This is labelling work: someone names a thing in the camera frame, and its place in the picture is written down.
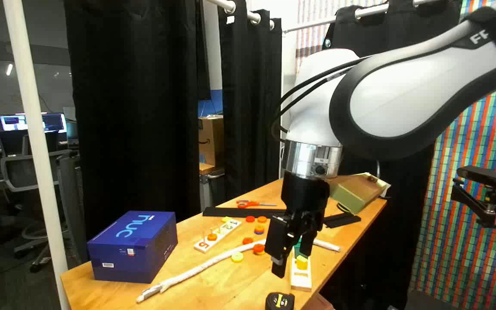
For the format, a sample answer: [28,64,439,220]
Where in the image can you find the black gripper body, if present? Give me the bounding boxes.
[281,170,331,238]

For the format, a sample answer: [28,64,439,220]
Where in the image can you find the wooden number peg board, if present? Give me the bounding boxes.
[193,215,243,255]

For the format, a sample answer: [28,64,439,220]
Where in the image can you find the white wooden shape board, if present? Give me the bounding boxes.
[289,246,315,291]

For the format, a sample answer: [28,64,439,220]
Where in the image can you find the long black bar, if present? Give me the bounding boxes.
[202,205,289,220]

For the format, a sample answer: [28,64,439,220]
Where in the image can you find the black yellow tape measure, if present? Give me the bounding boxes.
[264,234,296,310]

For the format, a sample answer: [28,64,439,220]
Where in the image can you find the brown cardboard box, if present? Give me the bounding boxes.
[196,115,227,174]

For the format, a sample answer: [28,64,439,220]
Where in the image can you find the blue panel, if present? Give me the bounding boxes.
[196,88,226,119]

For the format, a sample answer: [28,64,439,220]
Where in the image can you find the blue NUC cardboard box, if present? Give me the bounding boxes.
[85,208,179,284]

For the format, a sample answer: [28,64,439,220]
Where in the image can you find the multicolour patterned backdrop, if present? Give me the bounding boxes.
[408,0,496,310]

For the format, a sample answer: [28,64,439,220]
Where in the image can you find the wide black curtain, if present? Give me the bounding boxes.
[64,0,212,238]

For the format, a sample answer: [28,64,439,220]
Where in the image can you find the white curtain rod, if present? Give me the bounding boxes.
[284,0,393,33]
[207,0,264,26]

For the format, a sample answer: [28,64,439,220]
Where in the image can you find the grey office chair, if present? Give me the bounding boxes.
[0,150,86,272]

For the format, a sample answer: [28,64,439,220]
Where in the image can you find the lit computer monitor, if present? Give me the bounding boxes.
[41,110,69,134]
[0,112,29,134]

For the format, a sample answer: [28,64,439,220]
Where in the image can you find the white metal pole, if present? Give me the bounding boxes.
[2,0,71,310]

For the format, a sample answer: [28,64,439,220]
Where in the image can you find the olive wrist camera box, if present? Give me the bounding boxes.
[329,172,393,215]

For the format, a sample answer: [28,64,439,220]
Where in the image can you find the orange handled scissors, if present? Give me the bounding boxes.
[234,198,279,210]

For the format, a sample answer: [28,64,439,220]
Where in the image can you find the white braided rope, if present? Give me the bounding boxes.
[134,232,341,305]

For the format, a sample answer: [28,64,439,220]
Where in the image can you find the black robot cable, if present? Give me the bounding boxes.
[277,57,370,136]

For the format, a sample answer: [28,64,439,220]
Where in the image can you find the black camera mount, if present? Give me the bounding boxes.
[451,165,496,231]

